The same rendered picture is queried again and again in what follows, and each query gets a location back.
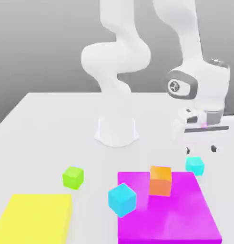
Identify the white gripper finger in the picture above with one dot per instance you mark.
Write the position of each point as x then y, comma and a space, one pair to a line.
189, 150
213, 149

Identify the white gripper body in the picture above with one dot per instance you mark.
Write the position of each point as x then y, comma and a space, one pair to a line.
204, 137

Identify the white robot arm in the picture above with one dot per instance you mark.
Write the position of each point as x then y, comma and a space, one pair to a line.
116, 57

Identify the small cyan cube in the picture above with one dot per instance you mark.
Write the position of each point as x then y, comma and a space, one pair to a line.
122, 200
195, 166

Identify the small orange cube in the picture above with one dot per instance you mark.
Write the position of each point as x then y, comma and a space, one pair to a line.
160, 183

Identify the small green cube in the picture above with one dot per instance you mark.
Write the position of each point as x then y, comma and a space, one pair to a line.
73, 177

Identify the large magenta box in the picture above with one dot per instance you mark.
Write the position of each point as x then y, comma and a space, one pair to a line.
175, 215

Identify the large yellow box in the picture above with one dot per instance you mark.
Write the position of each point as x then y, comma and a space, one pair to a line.
34, 219

